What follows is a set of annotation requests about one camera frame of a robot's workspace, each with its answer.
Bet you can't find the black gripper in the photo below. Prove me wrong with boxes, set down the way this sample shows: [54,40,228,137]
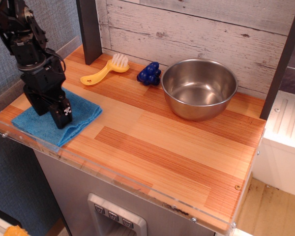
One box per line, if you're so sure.
[21,55,73,129]

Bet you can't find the blue cloth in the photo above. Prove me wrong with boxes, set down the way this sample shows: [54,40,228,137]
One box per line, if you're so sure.
[11,89,102,148]

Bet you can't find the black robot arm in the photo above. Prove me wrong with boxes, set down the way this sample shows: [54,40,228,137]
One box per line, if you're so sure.
[0,0,73,129]

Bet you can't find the yellow brush spatula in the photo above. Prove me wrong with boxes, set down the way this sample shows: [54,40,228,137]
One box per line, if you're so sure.
[80,53,129,86]

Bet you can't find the clear acrylic front guard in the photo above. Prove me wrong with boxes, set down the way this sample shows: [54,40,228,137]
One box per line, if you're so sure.
[0,120,240,236]

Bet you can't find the silver toy fridge cabinet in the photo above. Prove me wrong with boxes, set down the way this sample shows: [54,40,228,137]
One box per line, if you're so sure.
[33,149,227,236]

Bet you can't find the blue toy grapes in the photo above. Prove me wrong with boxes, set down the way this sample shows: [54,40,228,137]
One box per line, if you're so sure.
[137,61,161,86]

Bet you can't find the grey water dispenser panel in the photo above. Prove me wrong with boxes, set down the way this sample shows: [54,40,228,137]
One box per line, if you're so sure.
[88,193,148,236]

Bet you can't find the yellow object bottom left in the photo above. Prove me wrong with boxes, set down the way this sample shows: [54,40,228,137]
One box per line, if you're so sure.
[3,226,29,236]

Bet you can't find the stainless steel bowl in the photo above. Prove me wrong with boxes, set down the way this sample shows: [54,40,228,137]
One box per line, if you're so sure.
[161,59,238,121]

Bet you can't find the white toy sink unit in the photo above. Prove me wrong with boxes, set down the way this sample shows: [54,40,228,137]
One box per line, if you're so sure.
[252,91,295,195]

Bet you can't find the dark left shelf post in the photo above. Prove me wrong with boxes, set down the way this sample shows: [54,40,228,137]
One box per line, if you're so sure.
[76,0,102,65]

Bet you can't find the dark shelf post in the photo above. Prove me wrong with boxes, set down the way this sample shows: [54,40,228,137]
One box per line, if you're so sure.
[260,17,295,120]
[76,0,102,65]

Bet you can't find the dark right shelf post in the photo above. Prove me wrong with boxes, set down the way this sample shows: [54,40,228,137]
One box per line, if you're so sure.
[260,17,295,120]

